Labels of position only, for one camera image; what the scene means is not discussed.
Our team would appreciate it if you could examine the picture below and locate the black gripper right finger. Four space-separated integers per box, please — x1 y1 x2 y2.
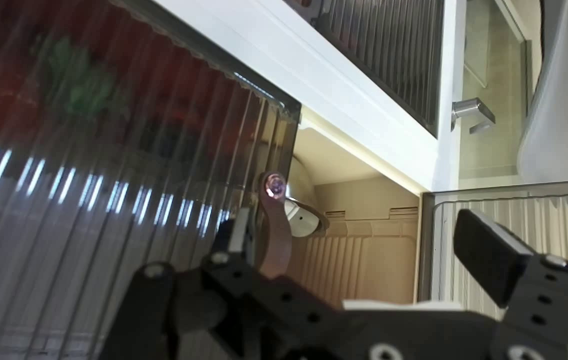
452 207 568 360

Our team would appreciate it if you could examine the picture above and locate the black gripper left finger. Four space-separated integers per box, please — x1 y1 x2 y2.
97 207 347 360

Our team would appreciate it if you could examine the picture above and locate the white three-tier cabinet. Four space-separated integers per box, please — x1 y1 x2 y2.
153 0 472 308

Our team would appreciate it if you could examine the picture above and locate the silver metal bowl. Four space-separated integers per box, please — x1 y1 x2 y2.
282 189 324 240

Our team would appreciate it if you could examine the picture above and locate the white room door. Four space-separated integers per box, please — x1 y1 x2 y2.
462 0 535 180

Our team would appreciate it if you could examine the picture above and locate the green plastic item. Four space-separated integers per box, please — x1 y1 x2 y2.
42 39 120 124

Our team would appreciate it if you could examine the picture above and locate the silver door lever handle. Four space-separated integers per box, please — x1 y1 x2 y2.
451 97 498 134

